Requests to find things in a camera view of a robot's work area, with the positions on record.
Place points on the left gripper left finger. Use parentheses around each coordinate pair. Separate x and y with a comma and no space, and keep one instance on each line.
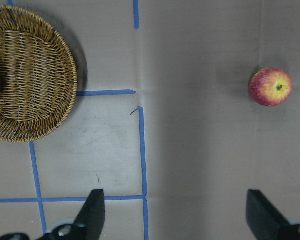
(88,224)

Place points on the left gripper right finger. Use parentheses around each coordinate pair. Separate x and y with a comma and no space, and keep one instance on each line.
(265,221)

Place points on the woven wicker basket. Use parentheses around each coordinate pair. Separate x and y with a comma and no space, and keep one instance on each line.
(39,78)

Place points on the red yellow apple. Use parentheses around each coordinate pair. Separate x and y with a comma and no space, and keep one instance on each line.
(270,87)

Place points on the brown paper table cover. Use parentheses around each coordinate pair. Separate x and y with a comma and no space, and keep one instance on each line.
(163,121)

